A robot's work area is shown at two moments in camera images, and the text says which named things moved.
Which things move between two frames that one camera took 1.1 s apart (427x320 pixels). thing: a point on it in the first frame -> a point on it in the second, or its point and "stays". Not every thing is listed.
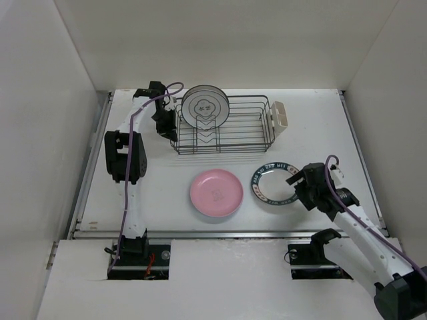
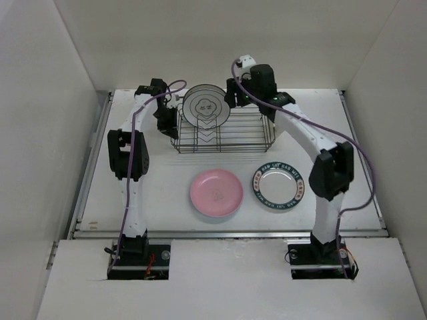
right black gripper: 307,202 -> 231,89
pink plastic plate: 216,193 stays
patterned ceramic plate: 269,183 stays
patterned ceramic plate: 205,107 stays
